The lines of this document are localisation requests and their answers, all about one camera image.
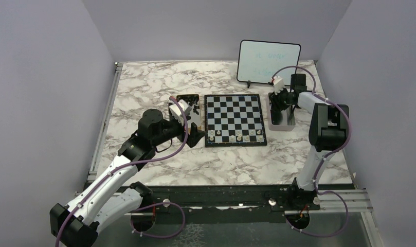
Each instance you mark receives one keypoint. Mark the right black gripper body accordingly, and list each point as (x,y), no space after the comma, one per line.
(281,101)

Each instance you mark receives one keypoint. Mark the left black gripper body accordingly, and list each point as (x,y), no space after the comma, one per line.
(180,131)

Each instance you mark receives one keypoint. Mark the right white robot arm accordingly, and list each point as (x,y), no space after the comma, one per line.
(328,132)

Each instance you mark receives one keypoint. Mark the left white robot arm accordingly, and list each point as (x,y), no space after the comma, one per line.
(81,220)

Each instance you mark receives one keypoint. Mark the black chess pieces pile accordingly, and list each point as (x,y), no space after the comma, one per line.
(193,101)

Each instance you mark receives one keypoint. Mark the yellow tin tray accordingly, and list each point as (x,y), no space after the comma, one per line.
(194,115)

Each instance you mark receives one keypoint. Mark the lilac tin tray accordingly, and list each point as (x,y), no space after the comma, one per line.
(279,121)

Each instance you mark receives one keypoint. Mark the black white chessboard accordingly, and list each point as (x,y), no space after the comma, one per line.
(231,112)

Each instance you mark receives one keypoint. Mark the small whiteboard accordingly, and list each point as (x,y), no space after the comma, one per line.
(259,60)

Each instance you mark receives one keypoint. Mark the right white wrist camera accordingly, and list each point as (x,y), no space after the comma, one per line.
(278,84)

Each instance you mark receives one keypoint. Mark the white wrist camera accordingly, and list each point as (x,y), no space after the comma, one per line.
(178,111)
(278,84)

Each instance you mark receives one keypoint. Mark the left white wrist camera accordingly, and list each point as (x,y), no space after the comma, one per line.
(178,111)

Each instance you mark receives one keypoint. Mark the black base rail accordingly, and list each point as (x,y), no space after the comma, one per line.
(226,204)

